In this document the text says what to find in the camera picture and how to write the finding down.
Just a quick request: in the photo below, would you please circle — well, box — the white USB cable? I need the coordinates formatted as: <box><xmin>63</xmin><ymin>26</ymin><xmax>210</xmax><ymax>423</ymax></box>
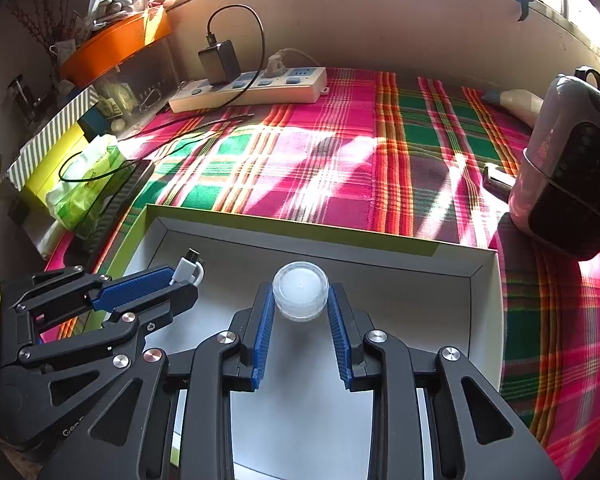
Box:
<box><xmin>168</xmin><ymin>247</ymin><xmax>206</xmax><ymax>288</ymax></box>

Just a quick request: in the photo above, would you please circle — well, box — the clear round candle jar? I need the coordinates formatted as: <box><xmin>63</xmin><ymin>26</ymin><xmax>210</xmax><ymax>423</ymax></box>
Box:
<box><xmin>272</xmin><ymin>261</ymin><xmax>329</xmax><ymax>323</ymax></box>

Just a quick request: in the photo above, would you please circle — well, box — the black smartphone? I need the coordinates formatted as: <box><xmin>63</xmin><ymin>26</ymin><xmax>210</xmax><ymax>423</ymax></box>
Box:
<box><xmin>64</xmin><ymin>159</ymin><xmax>155</xmax><ymax>272</ymax></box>

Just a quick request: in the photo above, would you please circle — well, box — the yellow box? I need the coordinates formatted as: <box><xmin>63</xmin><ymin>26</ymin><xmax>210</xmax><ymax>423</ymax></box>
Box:
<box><xmin>19</xmin><ymin>122</ymin><xmax>88</xmax><ymax>210</ymax></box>

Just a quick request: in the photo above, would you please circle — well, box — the green tissue pack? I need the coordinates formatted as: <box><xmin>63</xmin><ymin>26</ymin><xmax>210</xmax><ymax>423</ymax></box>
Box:
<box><xmin>45</xmin><ymin>134</ymin><xmax>126</xmax><ymax>231</ymax></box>

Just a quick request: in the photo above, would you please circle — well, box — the green white cardboard tray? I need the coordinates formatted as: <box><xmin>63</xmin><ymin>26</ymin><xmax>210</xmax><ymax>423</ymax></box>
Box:
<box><xmin>102</xmin><ymin>206</ymin><xmax>504</xmax><ymax>479</ymax></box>

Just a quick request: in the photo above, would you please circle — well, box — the striped white box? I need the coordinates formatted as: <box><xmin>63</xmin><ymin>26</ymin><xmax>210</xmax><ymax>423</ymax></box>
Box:
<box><xmin>5</xmin><ymin>84</ymin><xmax>98</xmax><ymax>192</ymax></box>

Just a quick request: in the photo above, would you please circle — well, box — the orange tray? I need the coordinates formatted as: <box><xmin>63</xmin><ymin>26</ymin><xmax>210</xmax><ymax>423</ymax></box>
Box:
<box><xmin>59</xmin><ymin>6</ymin><xmax>172</xmax><ymax>88</ymax></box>

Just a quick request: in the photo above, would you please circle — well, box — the small silver lighter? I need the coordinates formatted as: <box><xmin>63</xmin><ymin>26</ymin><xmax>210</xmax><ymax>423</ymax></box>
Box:
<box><xmin>482</xmin><ymin>162</ymin><xmax>516</xmax><ymax>203</ymax></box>

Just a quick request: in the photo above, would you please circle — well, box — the pink black portable heater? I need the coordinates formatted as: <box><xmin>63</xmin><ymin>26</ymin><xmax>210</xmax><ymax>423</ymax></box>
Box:
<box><xmin>508</xmin><ymin>66</ymin><xmax>600</xmax><ymax>261</ymax></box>

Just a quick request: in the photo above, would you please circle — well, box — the black charger adapter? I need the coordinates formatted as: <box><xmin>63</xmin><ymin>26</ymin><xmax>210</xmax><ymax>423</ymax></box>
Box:
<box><xmin>198</xmin><ymin>32</ymin><xmax>242</xmax><ymax>86</ymax></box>

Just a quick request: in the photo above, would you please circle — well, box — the white power strip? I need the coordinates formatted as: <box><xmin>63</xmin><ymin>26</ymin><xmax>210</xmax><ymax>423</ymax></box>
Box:
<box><xmin>169</xmin><ymin>67</ymin><xmax>328</xmax><ymax>113</ymax></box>

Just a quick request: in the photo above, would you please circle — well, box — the white plug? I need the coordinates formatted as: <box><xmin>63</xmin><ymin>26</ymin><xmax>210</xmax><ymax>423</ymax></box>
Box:
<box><xmin>263</xmin><ymin>46</ymin><xmax>322</xmax><ymax>79</ymax></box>

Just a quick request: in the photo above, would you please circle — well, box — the plaid bed cloth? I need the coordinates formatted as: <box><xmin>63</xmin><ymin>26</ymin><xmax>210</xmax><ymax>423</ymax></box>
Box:
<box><xmin>95</xmin><ymin>68</ymin><xmax>600</xmax><ymax>479</ymax></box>

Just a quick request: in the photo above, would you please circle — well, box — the beige pouch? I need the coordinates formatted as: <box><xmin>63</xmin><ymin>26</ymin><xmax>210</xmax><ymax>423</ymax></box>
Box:
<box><xmin>481</xmin><ymin>89</ymin><xmax>543</xmax><ymax>128</ymax></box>

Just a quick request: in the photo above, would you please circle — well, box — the black charger cable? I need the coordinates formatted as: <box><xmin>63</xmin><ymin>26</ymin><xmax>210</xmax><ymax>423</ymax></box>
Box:
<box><xmin>58</xmin><ymin>3</ymin><xmax>266</xmax><ymax>183</ymax></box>

